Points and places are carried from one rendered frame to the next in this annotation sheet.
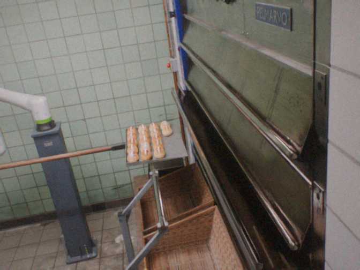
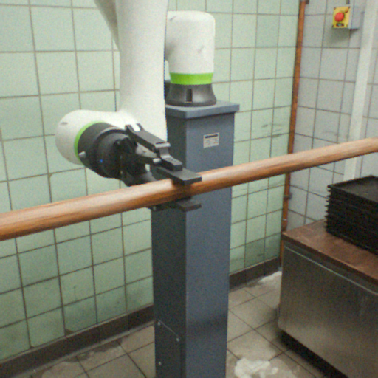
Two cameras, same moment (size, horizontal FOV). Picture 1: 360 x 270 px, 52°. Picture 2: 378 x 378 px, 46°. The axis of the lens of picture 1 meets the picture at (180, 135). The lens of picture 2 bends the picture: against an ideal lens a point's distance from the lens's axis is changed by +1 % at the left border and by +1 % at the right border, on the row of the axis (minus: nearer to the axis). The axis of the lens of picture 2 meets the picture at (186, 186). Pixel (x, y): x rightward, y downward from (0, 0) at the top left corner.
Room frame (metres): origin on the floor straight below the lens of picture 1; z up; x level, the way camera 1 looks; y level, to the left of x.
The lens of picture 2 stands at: (1.59, 1.66, 1.39)
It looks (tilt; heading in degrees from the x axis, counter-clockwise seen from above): 19 degrees down; 331
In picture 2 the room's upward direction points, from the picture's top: straight up
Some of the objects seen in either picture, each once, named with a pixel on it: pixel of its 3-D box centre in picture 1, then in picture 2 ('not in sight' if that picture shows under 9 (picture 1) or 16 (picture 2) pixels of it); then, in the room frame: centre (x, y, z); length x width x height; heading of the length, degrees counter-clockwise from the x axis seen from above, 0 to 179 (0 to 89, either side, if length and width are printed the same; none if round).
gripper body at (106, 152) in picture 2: not in sight; (127, 160); (2.25, 1.40, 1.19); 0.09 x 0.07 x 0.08; 5
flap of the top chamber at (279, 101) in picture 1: (217, 53); not in sight; (1.64, -0.21, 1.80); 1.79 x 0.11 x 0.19; 5
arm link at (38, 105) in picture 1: (39, 109); (187, 47); (2.73, 1.02, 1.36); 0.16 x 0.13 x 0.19; 44
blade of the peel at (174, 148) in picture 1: (154, 141); not in sight; (2.19, 0.17, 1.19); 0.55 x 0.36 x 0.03; 5
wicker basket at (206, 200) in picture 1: (173, 202); not in sight; (2.18, 0.11, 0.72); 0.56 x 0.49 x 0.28; 6
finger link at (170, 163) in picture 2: not in sight; (168, 156); (2.12, 1.39, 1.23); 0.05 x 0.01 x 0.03; 5
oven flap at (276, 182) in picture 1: (222, 109); not in sight; (1.64, -0.21, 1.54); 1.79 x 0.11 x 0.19; 5
